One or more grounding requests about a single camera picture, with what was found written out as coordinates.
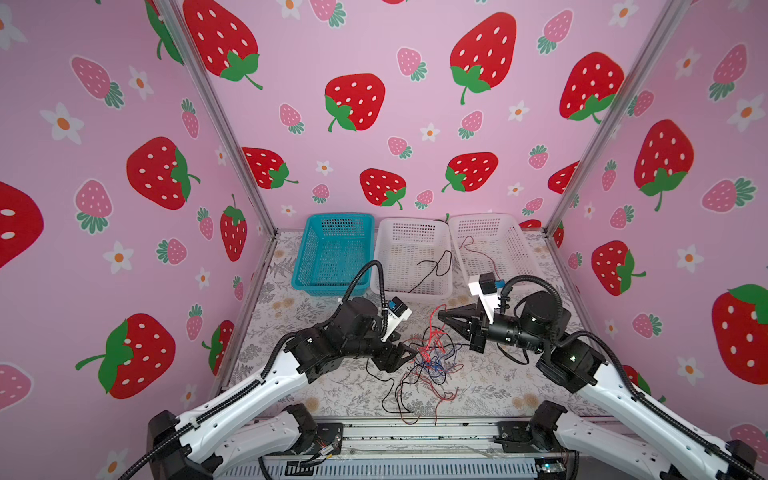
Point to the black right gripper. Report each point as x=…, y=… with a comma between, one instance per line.
x=475, y=329

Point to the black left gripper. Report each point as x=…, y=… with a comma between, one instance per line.
x=391, y=356

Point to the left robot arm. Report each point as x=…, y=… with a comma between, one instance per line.
x=189, y=446

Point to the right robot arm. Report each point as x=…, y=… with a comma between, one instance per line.
x=527, y=312

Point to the floral table mat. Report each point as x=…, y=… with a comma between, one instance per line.
x=427, y=375

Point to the white right plastic basket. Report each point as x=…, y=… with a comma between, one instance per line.
x=489, y=242

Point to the white plastic basket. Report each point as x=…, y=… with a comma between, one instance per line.
x=489, y=242
x=417, y=259

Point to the white middle plastic basket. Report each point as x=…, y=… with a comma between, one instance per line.
x=417, y=259

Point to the teal plastic basket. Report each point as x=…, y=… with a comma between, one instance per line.
x=334, y=247

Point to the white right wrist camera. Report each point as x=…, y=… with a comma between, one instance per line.
x=484, y=287

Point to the left aluminium corner post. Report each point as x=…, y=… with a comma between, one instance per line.
x=216, y=44

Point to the aluminium corner post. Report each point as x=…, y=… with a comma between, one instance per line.
x=660, y=34
x=216, y=44

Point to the right aluminium corner post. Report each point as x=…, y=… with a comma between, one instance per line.
x=660, y=34

